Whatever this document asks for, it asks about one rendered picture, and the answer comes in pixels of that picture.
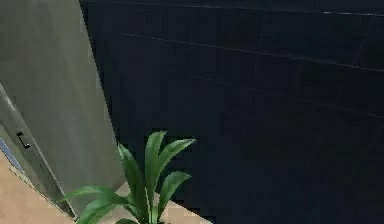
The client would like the green house plant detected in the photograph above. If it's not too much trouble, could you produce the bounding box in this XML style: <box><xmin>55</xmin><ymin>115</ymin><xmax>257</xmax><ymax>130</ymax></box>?
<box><xmin>57</xmin><ymin>130</ymin><xmax>198</xmax><ymax>224</ymax></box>

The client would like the black door handle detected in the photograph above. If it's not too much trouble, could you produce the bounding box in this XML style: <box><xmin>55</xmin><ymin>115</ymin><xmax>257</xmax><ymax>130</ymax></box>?
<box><xmin>16</xmin><ymin>131</ymin><xmax>31</xmax><ymax>150</ymax></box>

